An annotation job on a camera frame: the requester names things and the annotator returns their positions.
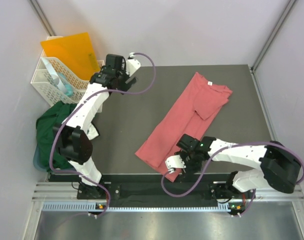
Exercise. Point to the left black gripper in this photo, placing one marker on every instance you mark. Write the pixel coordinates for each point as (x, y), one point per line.
(123, 86)

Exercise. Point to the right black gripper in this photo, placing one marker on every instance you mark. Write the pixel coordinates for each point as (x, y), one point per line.
(197, 168)

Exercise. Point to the pink t shirt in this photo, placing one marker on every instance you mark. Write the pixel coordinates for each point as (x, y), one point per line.
(191, 114)

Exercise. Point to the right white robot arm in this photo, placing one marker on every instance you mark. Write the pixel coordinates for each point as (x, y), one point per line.
(271, 164)

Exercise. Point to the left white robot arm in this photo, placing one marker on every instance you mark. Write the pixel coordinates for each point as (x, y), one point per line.
(73, 142)

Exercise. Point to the orange plastic folder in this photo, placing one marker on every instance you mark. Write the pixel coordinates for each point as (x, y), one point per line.
(76, 52)

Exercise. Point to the light blue items in organizer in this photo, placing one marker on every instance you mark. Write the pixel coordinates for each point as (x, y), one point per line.
(58, 79)

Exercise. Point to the green t shirt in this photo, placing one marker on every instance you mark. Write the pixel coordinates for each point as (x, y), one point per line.
(44, 129)

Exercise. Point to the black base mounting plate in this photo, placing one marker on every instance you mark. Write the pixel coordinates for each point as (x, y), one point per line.
(145, 190)

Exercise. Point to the teal plastic basin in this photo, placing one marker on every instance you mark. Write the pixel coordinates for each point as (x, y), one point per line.
(38, 160)

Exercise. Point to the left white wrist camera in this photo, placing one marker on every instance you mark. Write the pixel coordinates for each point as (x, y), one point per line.
(132, 64)

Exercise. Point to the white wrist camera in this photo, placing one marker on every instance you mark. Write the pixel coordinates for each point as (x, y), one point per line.
(174, 162)
(132, 64)

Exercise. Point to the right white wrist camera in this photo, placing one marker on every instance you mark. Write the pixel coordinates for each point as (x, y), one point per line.
(174, 162)

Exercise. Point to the white slotted cable duct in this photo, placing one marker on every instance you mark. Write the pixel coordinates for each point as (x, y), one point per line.
(57, 206)

